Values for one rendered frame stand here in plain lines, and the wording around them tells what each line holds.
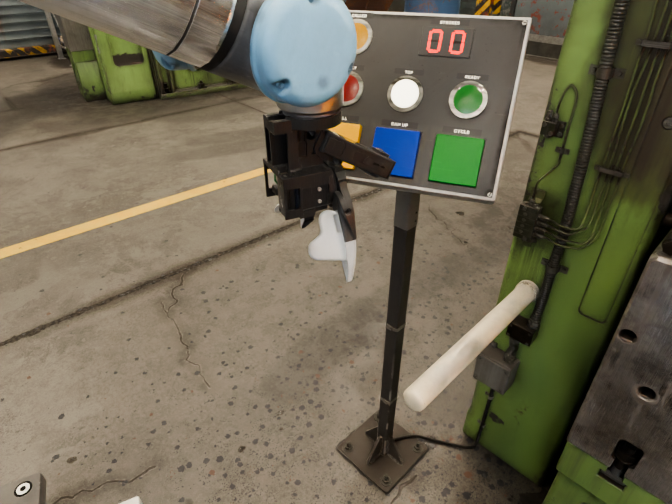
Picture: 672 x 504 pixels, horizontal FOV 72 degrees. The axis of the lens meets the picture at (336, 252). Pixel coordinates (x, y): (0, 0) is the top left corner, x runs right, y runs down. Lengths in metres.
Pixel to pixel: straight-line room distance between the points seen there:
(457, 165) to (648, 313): 0.37
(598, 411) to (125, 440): 1.32
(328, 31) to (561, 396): 1.12
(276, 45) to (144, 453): 1.45
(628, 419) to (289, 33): 0.86
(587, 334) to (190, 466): 1.14
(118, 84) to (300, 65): 4.85
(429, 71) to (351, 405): 1.15
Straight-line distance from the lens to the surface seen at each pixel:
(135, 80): 5.17
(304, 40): 0.31
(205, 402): 1.70
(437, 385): 0.87
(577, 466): 1.13
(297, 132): 0.52
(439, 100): 0.79
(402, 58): 0.81
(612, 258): 1.06
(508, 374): 1.26
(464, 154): 0.76
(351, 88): 0.81
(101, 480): 1.63
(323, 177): 0.54
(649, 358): 0.90
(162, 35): 0.31
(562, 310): 1.16
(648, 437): 1.00
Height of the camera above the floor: 1.29
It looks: 34 degrees down
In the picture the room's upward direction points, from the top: straight up
